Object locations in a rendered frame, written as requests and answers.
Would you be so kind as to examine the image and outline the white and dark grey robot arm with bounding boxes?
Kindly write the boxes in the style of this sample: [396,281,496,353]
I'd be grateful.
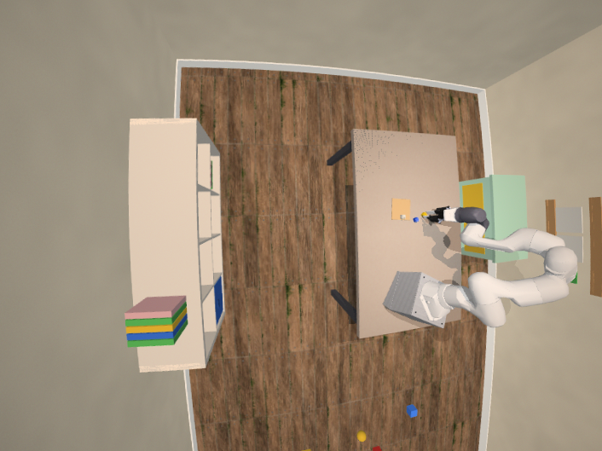
[420,207,577,327]

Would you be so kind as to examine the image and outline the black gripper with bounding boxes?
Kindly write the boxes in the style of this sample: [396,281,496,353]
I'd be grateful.
[423,206,451,224]

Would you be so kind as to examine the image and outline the light orange mat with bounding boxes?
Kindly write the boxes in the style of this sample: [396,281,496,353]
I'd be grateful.
[391,199,410,220]

